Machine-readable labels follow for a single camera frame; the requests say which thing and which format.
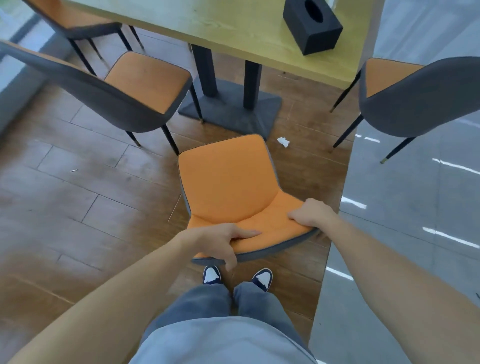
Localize orange chair with grey back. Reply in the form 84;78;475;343
329;56;480;165
177;134;322;266
0;39;205;157
22;0;145;76

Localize person's blue jeans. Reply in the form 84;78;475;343
140;282;316;357

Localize person's left hand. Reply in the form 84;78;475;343
185;223;262;272

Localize person's right hand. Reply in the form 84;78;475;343
287;198;340;230

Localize person's left navy white shoe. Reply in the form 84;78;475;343
202;265;223;286

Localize black tissue box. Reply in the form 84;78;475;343
283;0;344;56

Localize person's light grey shirt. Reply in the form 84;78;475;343
129;316;319;364

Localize black table pedestal base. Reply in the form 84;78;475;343
178;44;283;142

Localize person's right forearm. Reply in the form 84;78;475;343
322;214;480;364

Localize person's left forearm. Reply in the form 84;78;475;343
7;229;205;364

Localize person's navy white shoe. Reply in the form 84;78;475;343
251;268;274;293
202;265;223;286

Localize person's right navy white shoe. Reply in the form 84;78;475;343
251;268;274;293

